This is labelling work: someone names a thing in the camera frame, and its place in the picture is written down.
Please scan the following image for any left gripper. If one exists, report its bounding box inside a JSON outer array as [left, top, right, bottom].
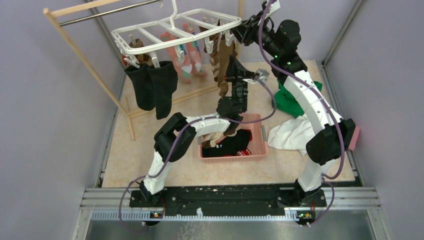
[[223, 55, 254, 113]]

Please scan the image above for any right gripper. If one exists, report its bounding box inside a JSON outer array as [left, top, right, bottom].
[[227, 11, 281, 60]]

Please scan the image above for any plain tan brown sock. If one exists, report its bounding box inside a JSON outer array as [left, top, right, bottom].
[[217, 36, 238, 97]]

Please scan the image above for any brown striped sock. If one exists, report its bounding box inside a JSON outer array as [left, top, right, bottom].
[[204, 33, 221, 83]]

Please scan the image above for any pink sock with teal spots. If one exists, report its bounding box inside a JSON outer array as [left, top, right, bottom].
[[181, 22, 206, 76]]

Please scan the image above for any white plastic clip hanger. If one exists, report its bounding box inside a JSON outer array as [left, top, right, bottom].
[[111, 0, 242, 68]]

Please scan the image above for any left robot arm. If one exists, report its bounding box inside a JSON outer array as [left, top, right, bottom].
[[139, 56, 269, 207]]

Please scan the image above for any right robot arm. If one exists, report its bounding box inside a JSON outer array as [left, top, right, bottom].
[[230, 12, 356, 206]]

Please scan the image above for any pile of socks in basket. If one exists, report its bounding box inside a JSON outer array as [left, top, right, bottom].
[[201, 129, 253, 158]]

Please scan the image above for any green shirt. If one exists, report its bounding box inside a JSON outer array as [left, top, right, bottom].
[[274, 82, 305, 119]]

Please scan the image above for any black hanging sock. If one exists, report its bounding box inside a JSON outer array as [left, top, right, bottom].
[[147, 60, 178, 120], [124, 63, 155, 111]]

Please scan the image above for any pink plastic basket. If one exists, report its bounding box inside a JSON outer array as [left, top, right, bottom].
[[197, 113, 269, 163]]

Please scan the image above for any white cloth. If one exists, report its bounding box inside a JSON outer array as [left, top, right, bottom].
[[267, 114, 315, 156]]

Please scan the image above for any orange brown argyle sock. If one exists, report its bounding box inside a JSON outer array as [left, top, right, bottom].
[[121, 38, 153, 67]]

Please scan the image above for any pink cloth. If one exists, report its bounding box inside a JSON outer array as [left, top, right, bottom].
[[348, 126, 360, 151]]

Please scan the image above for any wooden clothes rack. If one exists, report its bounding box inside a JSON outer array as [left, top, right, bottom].
[[43, 0, 246, 142]]

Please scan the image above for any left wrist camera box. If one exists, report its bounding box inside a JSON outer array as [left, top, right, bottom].
[[253, 68, 270, 82]]

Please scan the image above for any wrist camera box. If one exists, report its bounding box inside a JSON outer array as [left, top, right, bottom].
[[253, 68, 270, 82], [261, 0, 281, 16]]

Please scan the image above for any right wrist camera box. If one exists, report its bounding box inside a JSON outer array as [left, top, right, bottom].
[[261, 0, 281, 16]]

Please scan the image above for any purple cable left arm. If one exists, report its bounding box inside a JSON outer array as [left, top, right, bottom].
[[118, 77, 278, 234]]

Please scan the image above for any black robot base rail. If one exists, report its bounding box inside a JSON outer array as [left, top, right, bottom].
[[82, 183, 382, 228]]

